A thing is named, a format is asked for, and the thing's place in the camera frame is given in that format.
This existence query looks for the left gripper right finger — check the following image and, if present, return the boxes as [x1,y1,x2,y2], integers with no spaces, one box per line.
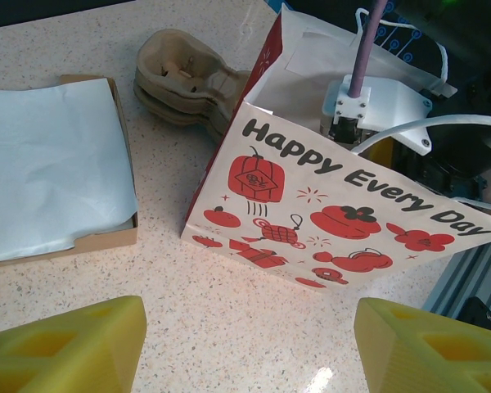
[354,297,491,393]

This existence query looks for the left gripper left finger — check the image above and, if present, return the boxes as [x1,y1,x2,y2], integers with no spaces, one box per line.
[0,295,148,393]

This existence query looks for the red white paper gift bag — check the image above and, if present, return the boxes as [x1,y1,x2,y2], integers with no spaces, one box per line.
[179,3,491,290]

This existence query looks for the brown cardboard tray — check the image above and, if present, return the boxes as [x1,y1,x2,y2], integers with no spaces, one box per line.
[0,74,140,270]

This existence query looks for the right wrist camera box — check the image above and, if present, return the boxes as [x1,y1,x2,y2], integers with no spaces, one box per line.
[321,73,435,157]

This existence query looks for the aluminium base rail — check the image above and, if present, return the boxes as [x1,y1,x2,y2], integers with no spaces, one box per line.
[421,241,491,328]

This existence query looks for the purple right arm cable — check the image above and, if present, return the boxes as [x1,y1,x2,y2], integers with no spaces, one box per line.
[349,0,389,100]

